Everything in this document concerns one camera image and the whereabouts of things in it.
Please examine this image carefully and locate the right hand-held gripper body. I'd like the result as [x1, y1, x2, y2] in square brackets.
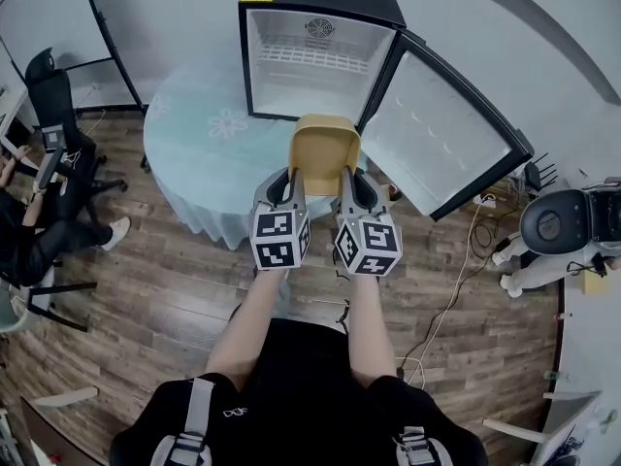
[332, 171, 404, 278]

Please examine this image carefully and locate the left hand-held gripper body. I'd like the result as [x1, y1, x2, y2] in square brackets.
[247, 166, 312, 272]

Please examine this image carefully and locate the yellow plastic container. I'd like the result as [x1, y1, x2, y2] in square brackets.
[288, 113, 363, 199]

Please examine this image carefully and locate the person's right forearm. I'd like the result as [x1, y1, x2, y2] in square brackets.
[346, 273, 405, 388]

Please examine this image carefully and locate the person's left forearm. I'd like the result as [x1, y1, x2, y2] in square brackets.
[206, 268, 292, 392]

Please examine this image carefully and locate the round table with blue tablecloth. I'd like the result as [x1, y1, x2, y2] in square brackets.
[143, 60, 392, 251]

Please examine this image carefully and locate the person's black shirt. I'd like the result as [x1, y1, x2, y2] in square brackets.
[109, 316, 489, 466]

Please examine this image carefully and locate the black router with antennas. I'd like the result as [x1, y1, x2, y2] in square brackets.
[522, 150, 559, 193]

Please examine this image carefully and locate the white robot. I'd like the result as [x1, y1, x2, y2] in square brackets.
[491, 176, 621, 300]

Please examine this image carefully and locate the black whiteboard stand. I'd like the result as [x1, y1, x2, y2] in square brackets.
[62, 0, 149, 116]

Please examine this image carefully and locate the white desk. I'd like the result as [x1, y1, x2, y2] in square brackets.
[527, 254, 621, 466]

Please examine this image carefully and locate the black office chair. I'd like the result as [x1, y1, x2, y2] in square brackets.
[23, 47, 130, 227]

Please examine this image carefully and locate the white chair with black legs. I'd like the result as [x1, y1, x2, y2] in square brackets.
[0, 265, 99, 335]

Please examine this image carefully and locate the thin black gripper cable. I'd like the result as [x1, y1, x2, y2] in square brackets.
[333, 298, 353, 340]

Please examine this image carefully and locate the long white cable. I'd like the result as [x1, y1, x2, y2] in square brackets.
[395, 200, 487, 390]

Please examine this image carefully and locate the black floor cable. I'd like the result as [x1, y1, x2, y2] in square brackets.
[466, 206, 518, 262]

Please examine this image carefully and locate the white wire fridge shelf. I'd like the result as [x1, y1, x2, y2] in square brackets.
[253, 40, 385, 76]

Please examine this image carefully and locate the grey left backpack strap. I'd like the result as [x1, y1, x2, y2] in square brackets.
[149, 376, 215, 466]

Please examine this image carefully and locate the grey backpack strap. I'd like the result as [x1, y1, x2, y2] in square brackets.
[391, 424, 455, 466]
[149, 376, 215, 466]

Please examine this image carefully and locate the grey right backpack strap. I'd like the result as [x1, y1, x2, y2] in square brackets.
[391, 424, 455, 466]

